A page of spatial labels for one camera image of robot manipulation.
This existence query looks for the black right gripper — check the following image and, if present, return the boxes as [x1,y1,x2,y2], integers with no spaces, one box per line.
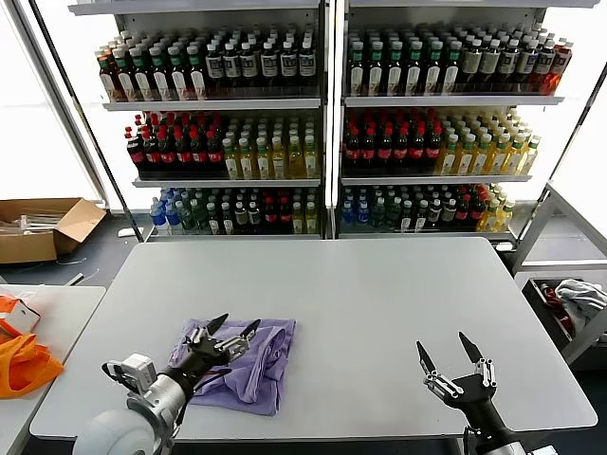
[416,331,504,428]

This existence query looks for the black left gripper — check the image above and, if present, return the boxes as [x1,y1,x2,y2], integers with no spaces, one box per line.
[168,313,262,388]

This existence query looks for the purple printed t-shirt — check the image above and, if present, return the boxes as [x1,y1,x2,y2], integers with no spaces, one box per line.
[168,317,299,417]

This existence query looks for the grey white clothes pile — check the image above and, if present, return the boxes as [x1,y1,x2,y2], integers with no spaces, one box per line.
[553,278,607,333]

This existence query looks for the black storage bin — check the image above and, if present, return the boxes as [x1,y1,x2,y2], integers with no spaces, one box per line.
[527,277,607,353]

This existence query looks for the red striped cloth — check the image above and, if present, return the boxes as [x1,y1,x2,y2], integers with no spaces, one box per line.
[540,282,578,338]

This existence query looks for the white floor stick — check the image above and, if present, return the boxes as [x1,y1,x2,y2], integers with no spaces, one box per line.
[67,268,101,286]

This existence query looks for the grey metal rack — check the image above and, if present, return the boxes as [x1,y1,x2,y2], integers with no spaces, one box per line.
[510,181,607,366]

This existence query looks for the orange fabric bag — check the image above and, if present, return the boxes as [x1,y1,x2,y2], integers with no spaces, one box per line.
[0,333,65,400]

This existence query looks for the orange white carton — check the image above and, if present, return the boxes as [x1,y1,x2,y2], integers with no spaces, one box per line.
[0,293,43,334]

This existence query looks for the open cardboard box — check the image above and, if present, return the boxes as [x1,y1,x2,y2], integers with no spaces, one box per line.
[0,197,108,264]

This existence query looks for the white packing sheets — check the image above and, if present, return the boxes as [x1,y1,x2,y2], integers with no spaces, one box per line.
[0,213,65,236]

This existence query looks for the grey metal shelf unit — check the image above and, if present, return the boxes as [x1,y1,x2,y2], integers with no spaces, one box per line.
[331,0,606,243]
[67,0,333,241]

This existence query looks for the black slanted pole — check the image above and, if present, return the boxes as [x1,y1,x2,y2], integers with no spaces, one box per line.
[30,0,145,241]
[514,59,607,241]

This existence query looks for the green cap dark bottle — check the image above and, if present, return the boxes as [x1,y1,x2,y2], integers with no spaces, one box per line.
[366,41,386,96]
[385,41,405,96]
[150,45,173,101]
[404,41,424,96]
[132,46,154,102]
[186,44,209,100]
[441,41,462,96]
[348,41,367,96]
[169,45,191,101]
[423,41,443,96]
[115,48,137,102]

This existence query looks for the white cap dark bottle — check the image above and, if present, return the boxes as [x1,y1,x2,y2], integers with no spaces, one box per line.
[534,40,556,94]
[239,41,260,96]
[498,40,520,94]
[517,40,537,94]
[222,42,242,96]
[205,42,225,96]
[259,41,280,95]
[297,39,318,95]
[279,40,299,95]

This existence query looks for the beige label dark bottle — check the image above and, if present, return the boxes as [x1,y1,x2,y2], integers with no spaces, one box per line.
[480,40,501,94]
[461,40,482,94]

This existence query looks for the red drink bottle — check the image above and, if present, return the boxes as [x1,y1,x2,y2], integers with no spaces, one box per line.
[549,40,574,94]

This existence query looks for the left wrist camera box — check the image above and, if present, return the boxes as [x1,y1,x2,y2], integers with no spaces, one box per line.
[104,353,157,393]

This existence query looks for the grey slanted window post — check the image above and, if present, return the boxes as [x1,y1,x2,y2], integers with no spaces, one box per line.
[9,0,111,209]

